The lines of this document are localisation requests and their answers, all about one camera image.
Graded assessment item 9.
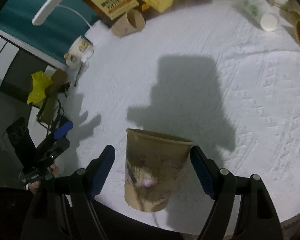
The white paper cup green print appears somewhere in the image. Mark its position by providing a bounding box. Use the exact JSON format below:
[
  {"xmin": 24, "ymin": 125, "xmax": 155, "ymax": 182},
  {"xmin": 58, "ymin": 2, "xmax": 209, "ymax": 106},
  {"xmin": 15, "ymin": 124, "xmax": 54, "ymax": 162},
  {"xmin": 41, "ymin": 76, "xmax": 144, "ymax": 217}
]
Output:
[{"xmin": 236, "ymin": 0, "xmax": 279, "ymax": 31}]

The yellow plastic bag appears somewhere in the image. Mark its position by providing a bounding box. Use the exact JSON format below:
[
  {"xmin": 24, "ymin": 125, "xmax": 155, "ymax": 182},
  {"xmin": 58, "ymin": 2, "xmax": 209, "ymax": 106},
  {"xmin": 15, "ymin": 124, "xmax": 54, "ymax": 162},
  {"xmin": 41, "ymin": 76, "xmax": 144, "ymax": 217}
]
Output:
[{"xmin": 27, "ymin": 71, "xmax": 53, "ymax": 105}]

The white lace tablecloth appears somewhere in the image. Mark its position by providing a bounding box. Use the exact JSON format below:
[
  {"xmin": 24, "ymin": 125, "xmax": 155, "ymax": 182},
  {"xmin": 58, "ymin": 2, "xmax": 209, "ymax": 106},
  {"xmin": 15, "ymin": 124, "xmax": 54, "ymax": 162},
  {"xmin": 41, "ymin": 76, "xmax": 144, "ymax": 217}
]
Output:
[{"xmin": 56, "ymin": 0, "xmax": 300, "ymax": 238}]

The brown sticker paper cup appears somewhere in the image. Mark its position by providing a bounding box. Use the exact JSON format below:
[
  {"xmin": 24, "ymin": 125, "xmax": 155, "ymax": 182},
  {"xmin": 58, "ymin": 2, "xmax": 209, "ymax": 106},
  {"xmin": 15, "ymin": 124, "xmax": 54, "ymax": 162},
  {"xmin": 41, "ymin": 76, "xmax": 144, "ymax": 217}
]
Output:
[{"xmin": 125, "ymin": 128, "xmax": 193, "ymax": 212}]

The cream ceramic mug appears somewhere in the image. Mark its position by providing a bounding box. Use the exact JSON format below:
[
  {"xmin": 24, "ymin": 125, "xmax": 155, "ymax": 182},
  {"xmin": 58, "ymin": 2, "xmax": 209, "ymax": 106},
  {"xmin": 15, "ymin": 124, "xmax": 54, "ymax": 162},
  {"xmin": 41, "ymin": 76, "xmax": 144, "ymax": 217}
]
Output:
[{"xmin": 64, "ymin": 36, "xmax": 94, "ymax": 69}]

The brown paper cup lying back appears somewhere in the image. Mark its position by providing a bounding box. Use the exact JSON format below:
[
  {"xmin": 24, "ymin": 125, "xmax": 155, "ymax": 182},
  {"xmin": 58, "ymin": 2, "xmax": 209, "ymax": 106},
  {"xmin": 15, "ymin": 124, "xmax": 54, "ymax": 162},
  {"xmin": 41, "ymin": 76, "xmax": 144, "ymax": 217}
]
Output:
[{"xmin": 286, "ymin": 0, "xmax": 300, "ymax": 27}]

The left hand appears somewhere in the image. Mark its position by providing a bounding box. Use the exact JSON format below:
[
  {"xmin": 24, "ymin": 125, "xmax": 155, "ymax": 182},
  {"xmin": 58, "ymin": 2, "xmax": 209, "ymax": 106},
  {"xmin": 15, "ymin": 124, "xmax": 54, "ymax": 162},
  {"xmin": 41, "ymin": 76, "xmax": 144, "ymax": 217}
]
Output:
[{"xmin": 28, "ymin": 163, "xmax": 60, "ymax": 196}]

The teal curtain left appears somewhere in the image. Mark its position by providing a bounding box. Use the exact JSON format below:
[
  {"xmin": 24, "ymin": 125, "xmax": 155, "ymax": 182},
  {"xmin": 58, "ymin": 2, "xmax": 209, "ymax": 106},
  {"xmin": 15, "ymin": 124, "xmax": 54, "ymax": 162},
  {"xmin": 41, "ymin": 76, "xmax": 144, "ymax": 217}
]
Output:
[{"xmin": 0, "ymin": 0, "xmax": 99, "ymax": 63}]

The white desk lamp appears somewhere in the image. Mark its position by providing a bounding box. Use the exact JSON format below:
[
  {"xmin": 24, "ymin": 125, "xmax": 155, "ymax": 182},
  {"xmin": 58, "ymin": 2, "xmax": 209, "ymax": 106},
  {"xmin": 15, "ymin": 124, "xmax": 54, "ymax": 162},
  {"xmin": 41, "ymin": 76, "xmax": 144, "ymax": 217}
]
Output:
[{"xmin": 31, "ymin": 0, "xmax": 111, "ymax": 46}]

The black charger cable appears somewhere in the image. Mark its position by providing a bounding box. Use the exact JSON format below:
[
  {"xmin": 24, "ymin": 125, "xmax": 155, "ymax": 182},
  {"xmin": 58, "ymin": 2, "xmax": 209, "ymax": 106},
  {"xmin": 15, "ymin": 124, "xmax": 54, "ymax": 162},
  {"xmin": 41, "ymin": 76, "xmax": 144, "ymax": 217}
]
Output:
[{"xmin": 36, "ymin": 82, "xmax": 72, "ymax": 136}]

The brown paper cup by box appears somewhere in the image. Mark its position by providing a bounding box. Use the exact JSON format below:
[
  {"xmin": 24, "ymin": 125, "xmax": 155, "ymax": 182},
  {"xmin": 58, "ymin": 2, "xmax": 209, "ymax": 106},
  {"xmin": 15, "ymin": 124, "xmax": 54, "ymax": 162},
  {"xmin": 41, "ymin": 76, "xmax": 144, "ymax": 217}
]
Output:
[{"xmin": 111, "ymin": 9, "xmax": 146, "ymax": 37}]

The black pen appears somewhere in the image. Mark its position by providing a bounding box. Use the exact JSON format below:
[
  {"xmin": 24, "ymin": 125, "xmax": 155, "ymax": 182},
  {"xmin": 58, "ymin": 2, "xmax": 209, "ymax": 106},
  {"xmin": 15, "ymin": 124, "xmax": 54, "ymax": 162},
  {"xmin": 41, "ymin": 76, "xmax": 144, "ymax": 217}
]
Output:
[{"xmin": 74, "ymin": 63, "xmax": 84, "ymax": 87}]

